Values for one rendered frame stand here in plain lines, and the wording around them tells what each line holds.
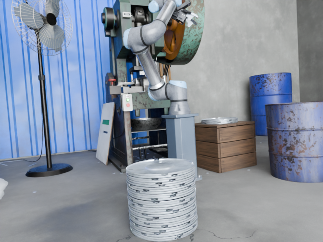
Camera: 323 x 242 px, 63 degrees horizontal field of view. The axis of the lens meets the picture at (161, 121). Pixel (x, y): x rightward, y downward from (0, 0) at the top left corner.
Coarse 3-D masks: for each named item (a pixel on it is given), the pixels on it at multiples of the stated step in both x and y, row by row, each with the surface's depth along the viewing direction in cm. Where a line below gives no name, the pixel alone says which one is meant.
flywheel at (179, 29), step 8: (184, 0) 227; (176, 24) 251; (184, 24) 230; (168, 32) 272; (176, 32) 254; (168, 40) 274; (176, 40) 255; (168, 48) 275; (176, 48) 257; (168, 56) 268
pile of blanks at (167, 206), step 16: (128, 176) 105; (176, 176) 99; (192, 176) 105; (128, 192) 108; (144, 192) 99; (160, 192) 98; (176, 192) 101; (192, 192) 105; (144, 208) 100; (160, 208) 98; (176, 208) 100; (192, 208) 105; (144, 224) 101; (160, 224) 99; (176, 224) 100; (192, 224) 104; (160, 240) 99
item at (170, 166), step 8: (152, 160) 126; (160, 160) 125; (168, 160) 124; (176, 160) 123; (184, 160) 121; (128, 168) 113; (136, 168) 112; (144, 168) 111; (152, 168) 108; (160, 168) 107; (168, 168) 107; (176, 168) 108; (184, 168) 107; (192, 168) 106
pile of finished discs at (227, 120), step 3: (225, 117) 226; (228, 117) 224; (231, 117) 222; (234, 117) 219; (201, 120) 216; (204, 120) 208; (207, 120) 205; (210, 120) 203; (213, 120) 202; (216, 120) 201; (219, 120) 200; (222, 120) 208; (225, 120) 209; (228, 120) 200; (231, 120) 206; (234, 120) 203; (201, 123) 215; (204, 123) 212; (207, 123) 205; (210, 123) 203; (213, 123) 202; (216, 123) 201; (219, 123) 200; (222, 123) 200; (225, 123) 200
